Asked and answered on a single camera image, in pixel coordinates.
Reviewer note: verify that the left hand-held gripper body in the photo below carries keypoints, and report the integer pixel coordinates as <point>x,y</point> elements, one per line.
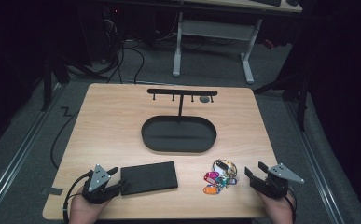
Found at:
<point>99,179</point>

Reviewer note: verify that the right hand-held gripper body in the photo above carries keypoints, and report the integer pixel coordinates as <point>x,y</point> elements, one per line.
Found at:
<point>276,186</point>

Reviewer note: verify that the black wallet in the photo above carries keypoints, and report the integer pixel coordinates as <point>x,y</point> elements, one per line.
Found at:
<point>148,178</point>

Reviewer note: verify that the black key rack with tray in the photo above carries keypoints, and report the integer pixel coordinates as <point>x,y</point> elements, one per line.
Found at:
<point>178,133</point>

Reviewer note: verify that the person's right hand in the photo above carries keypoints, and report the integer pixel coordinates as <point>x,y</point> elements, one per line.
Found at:
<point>279,210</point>

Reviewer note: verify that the person's left hand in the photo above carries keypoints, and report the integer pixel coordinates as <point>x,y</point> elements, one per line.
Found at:
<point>81,211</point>

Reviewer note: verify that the grey tape patch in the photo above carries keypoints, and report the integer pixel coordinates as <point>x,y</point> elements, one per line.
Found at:
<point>52,191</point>

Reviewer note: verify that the black metal stand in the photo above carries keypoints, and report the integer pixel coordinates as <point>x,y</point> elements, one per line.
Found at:
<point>49,81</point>
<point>299,93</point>

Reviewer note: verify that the grey round sticker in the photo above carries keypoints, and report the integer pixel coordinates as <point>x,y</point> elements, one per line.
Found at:
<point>204,99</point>

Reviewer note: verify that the small red object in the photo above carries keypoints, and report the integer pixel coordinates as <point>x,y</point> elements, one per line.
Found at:
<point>269,44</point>

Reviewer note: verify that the dark computer tower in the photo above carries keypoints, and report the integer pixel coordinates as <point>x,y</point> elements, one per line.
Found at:
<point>111,31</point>

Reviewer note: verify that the white-framed desk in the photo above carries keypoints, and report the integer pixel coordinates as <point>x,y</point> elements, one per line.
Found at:
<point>215,29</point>

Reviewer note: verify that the black keyboard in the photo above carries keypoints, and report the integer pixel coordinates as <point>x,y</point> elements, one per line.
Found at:
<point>267,2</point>

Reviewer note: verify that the black computer mouse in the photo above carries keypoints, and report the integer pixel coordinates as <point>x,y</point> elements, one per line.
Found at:
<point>292,2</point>

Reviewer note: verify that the metal floor rail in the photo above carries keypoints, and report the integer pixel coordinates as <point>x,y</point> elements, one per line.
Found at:
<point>315,161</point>
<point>16,158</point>

